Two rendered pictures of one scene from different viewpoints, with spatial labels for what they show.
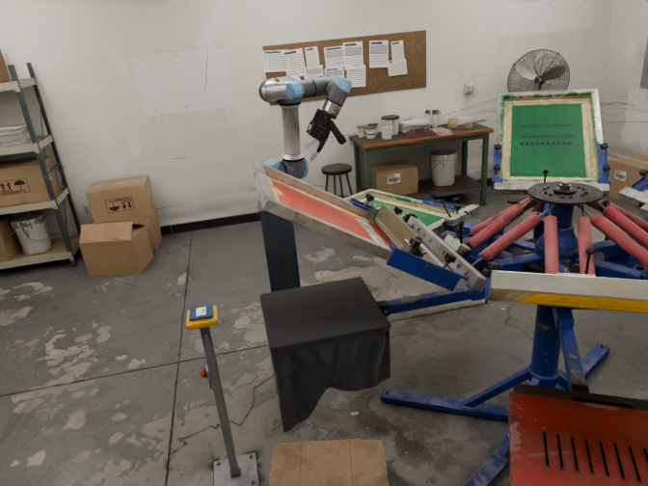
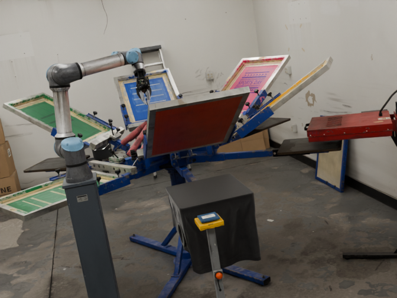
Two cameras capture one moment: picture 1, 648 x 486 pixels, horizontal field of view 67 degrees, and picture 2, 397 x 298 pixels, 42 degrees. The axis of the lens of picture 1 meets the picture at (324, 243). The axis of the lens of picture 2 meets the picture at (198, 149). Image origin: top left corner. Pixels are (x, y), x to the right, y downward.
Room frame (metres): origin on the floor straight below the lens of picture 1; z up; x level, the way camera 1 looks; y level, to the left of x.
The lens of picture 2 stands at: (1.93, 3.11, 1.93)
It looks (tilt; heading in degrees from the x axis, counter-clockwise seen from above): 13 degrees down; 268
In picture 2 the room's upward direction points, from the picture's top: 9 degrees counter-clockwise
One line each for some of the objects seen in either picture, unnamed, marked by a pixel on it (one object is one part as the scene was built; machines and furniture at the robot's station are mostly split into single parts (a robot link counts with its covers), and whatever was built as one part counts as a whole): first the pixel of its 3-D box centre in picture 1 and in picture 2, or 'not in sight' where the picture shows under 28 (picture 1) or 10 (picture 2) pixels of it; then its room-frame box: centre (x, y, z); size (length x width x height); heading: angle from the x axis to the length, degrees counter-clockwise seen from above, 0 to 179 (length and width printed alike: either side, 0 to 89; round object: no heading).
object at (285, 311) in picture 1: (320, 309); (207, 190); (1.82, 0.04, 0.95); 0.48 x 0.44 x 0.01; 100
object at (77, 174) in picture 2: not in sight; (77, 170); (2.53, 0.25, 1.25); 0.15 x 0.15 x 0.10
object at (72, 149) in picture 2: (271, 174); (73, 150); (2.54, 0.24, 1.37); 0.13 x 0.12 x 0.14; 118
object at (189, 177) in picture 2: (429, 300); (191, 179); (1.91, -0.45, 0.89); 1.24 x 0.06 x 0.06; 100
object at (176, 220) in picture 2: not in sight; (182, 220); (2.00, 0.06, 0.79); 0.46 x 0.09 x 0.33; 100
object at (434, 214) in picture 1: (403, 206); (75, 174); (2.71, -0.48, 1.05); 1.08 x 0.61 x 0.23; 40
